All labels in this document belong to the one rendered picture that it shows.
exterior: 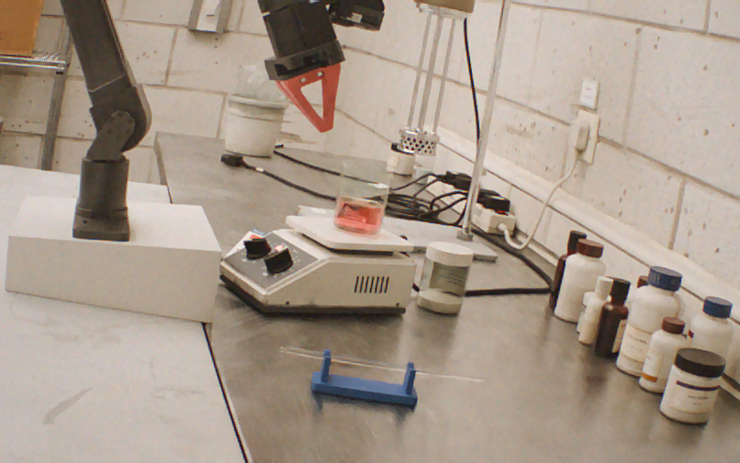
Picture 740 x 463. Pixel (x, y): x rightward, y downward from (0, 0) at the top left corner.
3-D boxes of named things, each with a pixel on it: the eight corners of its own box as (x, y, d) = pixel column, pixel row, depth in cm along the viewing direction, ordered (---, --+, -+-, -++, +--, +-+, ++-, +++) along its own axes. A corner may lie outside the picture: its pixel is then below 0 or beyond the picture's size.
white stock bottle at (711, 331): (723, 392, 120) (747, 306, 118) (699, 398, 116) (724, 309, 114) (690, 377, 125) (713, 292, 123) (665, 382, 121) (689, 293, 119)
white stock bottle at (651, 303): (636, 358, 130) (660, 262, 128) (674, 376, 125) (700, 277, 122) (605, 364, 126) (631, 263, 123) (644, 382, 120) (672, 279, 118)
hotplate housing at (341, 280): (262, 316, 122) (273, 246, 120) (215, 280, 132) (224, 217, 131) (423, 317, 134) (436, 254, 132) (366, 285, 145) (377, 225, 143)
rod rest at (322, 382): (311, 391, 100) (318, 356, 100) (310, 379, 104) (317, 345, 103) (416, 407, 101) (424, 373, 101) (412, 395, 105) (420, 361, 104)
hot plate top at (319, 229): (330, 249, 125) (331, 241, 125) (281, 221, 135) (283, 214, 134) (417, 253, 132) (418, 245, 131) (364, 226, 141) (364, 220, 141)
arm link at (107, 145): (144, 105, 123) (102, 102, 122) (136, 111, 114) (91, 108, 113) (138, 156, 124) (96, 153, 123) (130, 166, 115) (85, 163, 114)
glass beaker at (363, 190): (338, 238, 129) (352, 166, 127) (321, 225, 135) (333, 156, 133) (393, 243, 132) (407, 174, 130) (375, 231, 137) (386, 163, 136)
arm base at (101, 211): (131, 145, 129) (81, 142, 127) (135, 168, 110) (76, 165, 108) (126, 208, 130) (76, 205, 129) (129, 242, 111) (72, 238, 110)
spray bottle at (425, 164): (433, 185, 243) (442, 139, 241) (423, 185, 240) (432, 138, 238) (420, 181, 245) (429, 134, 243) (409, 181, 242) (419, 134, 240)
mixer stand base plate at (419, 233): (316, 238, 167) (317, 231, 166) (294, 209, 185) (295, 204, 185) (498, 262, 175) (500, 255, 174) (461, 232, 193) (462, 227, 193)
